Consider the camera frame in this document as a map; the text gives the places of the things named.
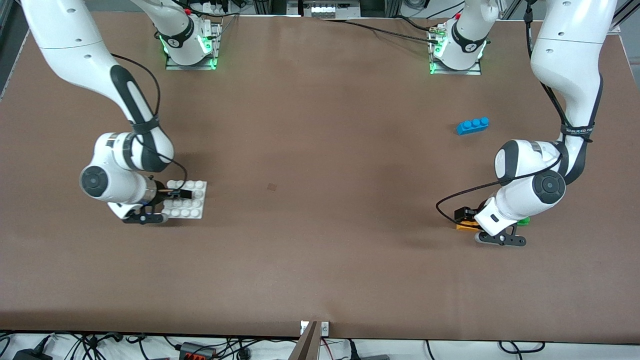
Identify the metal table corner bracket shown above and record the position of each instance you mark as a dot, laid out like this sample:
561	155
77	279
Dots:
619	28

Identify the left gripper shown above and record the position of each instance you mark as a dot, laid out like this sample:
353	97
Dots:
465	215

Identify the green two-stud block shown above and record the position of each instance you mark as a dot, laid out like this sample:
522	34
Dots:
524	222

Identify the white power strip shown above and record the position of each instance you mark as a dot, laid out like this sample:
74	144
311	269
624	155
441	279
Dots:
324	10

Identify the black power adapter red buttons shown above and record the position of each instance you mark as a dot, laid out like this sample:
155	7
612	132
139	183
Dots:
192	350

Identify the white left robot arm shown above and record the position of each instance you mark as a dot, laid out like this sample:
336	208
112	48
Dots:
570	60

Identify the blue three-stud block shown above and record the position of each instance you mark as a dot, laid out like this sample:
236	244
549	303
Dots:
472	126

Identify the white studded base plate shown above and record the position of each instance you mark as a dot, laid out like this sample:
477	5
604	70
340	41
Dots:
195	205

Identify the yellow two-stud block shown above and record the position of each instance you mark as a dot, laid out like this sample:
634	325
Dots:
467	227

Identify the small white table bracket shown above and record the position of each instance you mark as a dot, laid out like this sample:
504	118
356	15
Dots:
325	328
303	327

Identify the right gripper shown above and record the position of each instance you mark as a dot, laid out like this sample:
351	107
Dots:
164	193

